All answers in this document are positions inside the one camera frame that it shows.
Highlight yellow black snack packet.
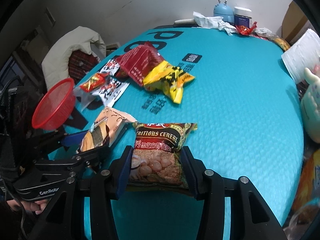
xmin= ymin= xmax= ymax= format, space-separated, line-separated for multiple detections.
xmin=143 ymin=61 xmax=195 ymax=104

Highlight pale green plush toy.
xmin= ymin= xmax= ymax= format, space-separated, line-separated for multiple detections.
xmin=300 ymin=68 xmax=320 ymax=144

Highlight white snack packet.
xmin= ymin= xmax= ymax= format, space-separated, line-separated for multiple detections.
xmin=91 ymin=76 xmax=130 ymax=107
xmin=99 ymin=59 xmax=120 ymax=76

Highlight clear zip bag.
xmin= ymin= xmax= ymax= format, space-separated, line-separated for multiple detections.
xmin=73 ymin=87 xmax=102 ymax=112

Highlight teal mat with black letters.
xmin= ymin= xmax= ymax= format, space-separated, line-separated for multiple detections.
xmin=47 ymin=27 xmax=304 ymax=240

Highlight red candy wrapper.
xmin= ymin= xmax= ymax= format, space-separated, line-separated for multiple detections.
xmin=235 ymin=22 xmax=257 ymax=36

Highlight white quilted jacket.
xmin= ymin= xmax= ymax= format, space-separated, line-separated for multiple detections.
xmin=41 ymin=26 xmax=106 ymax=89

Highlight crumpled white tissue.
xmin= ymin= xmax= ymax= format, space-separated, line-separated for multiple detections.
xmin=193 ymin=11 xmax=238 ymax=36

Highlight orange red snack packet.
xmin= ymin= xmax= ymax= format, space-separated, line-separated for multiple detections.
xmin=80 ymin=73 xmax=109 ymax=93

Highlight nutritious cereal packet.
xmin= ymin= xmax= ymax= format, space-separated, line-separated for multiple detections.
xmin=129 ymin=122 xmax=197 ymax=188

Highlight cardboard box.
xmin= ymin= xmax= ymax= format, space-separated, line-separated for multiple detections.
xmin=281 ymin=1 xmax=308 ymax=43

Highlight dark red foil packet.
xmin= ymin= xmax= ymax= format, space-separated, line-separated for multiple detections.
xmin=116 ymin=42 xmax=164 ymax=87

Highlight person's left hand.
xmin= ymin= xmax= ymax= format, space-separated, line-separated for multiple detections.
xmin=7 ymin=199 xmax=49 ymax=215

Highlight navy jar white lid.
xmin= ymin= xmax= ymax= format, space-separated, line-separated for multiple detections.
xmin=234 ymin=6 xmax=252 ymax=28

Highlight red plaid scarf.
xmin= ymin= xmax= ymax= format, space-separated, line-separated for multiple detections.
xmin=68 ymin=50 xmax=99 ymax=84

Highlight light blue deer humidifier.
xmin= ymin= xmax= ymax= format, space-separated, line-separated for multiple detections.
xmin=213 ymin=0 xmax=234 ymax=24

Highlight yellow patterned snack bag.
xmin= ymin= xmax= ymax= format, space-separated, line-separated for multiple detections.
xmin=273 ymin=36 xmax=291 ymax=51

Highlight beige bread snack packet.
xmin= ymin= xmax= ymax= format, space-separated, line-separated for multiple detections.
xmin=76 ymin=107 xmax=137 ymax=154

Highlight red plastic mesh basket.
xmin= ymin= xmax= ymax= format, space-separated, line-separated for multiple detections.
xmin=31 ymin=77 xmax=75 ymax=131

